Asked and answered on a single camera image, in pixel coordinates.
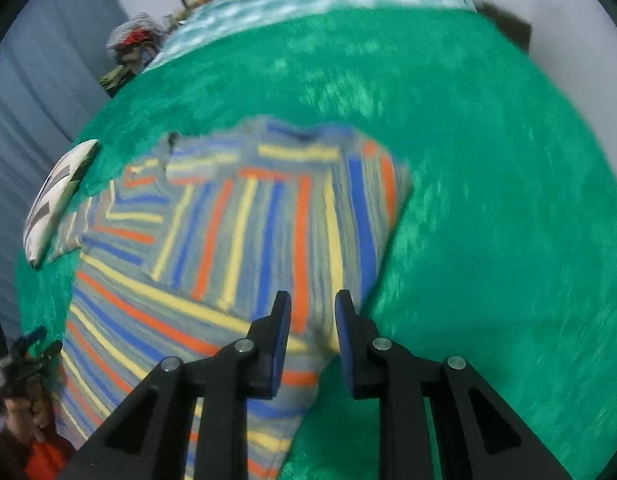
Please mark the orange cloth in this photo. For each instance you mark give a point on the orange cloth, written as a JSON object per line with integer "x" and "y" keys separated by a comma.
{"x": 48, "y": 460}

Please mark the grey-blue curtain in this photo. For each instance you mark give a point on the grey-blue curtain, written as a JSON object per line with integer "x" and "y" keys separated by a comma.
{"x": 28, "y": 110}

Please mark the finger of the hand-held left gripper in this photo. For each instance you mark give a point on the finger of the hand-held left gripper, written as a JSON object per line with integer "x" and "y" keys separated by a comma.
{"x": 38, "y": 352}

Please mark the dark bed frame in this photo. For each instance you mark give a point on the dark bed frame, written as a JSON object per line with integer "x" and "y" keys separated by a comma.
{"x": 510, "y": 25}

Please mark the geometric patterned cushion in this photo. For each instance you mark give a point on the geometric patterned cushion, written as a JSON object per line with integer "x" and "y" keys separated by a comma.
{"x": 53, "y": 200}

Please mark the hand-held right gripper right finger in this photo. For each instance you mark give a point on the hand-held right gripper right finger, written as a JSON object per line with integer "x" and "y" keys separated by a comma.
{"x": 344, "y": 345}

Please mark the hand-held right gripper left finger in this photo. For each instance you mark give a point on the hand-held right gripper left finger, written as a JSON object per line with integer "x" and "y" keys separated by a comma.
{"x": 282, "y": 345}

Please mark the patterned bonnet with red cloth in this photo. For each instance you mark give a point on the patterned bonnet with red cloth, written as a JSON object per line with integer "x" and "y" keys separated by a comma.
{"x": 136, "y": 35}

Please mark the green satin blanket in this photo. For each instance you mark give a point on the green satin blanket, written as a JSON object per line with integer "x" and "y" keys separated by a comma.
{"x": 488, "y": 210}

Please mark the striped knit sweater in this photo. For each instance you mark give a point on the striped knit sweater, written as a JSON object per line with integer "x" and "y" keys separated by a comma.
{"x": 238, "y": 220}

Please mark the pile of olive clothes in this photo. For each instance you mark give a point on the pile of olive clothes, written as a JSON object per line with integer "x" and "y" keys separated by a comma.
{"x": 121, "y": 77}

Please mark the person's left hand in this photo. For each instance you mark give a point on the person's left hand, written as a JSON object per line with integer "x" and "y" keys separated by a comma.
{"x": 38, "y": 415}

